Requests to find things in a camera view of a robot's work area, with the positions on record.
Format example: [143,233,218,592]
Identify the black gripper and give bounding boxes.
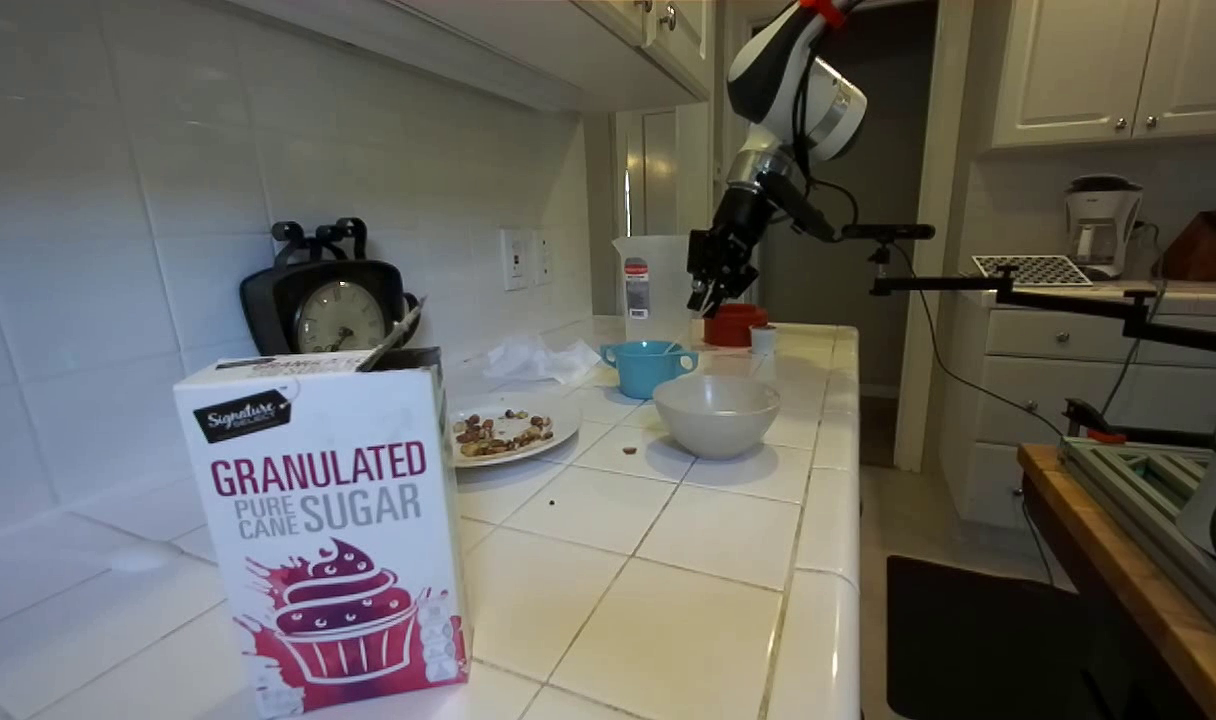
[685,181,789,319]

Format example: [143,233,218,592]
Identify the beige ceramic bowl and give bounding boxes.
[646,368,785,465]

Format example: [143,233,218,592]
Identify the red lidded container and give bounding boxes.
[699,299,775,351]

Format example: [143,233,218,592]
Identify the translucent plastic pitcher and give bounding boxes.
[612,233,705,343]

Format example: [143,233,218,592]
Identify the crumpled clear plastic wrap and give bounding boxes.
[480,336,606,393]

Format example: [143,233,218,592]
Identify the white plate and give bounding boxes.
[444,398,584,472]

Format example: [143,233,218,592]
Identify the brown nuts heap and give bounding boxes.
[452,408,561,462]

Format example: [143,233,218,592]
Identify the white base cabinet drawers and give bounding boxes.
[933,282,1216,536]

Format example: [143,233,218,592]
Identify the white coffee maker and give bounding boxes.
[1059,171,1146,282]

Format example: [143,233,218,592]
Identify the black storage box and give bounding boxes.
[883,554,1103,720]

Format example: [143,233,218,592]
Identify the black clamp bar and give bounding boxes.
[1059,398,1216,452]

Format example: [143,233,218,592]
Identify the granulated sugar box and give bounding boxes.
[167,349,471,720]

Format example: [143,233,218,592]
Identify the wooden knife block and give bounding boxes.
[1146,185,1216,283]

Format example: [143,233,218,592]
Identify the wooden table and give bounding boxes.
[1015,439,1216,720]

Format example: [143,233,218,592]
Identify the teal handled cup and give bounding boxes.
[595,336,705,405]

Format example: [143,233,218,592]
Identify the black wrist cable connector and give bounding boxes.
[771,171,846,247]

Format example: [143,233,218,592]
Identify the black stereo camera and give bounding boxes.
[836,219,940,247]

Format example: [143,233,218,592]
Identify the black camera cable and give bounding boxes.
[907,283,1079,446]

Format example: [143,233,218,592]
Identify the metal wire rack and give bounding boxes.
[967,247,1099,293]

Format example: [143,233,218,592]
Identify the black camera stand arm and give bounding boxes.
[866,240,1216,362]

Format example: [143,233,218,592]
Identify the white wall cabinet pair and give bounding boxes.
[982,0,1216,153]

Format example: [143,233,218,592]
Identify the grey metal base plate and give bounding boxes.
[1059,431,1216,645]

